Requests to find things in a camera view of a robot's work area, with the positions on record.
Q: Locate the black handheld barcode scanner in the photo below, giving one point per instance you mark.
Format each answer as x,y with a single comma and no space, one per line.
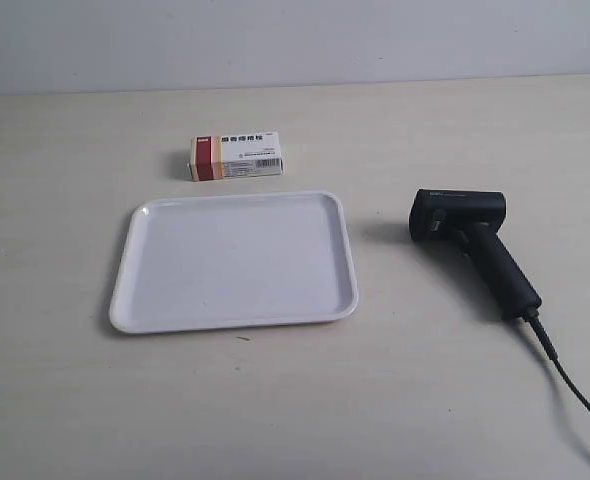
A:
470,221

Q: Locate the white red medicine box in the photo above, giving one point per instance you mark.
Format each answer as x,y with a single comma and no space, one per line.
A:
235,156

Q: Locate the white plastic tray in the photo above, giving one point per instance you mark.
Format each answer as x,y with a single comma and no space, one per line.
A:
234,261

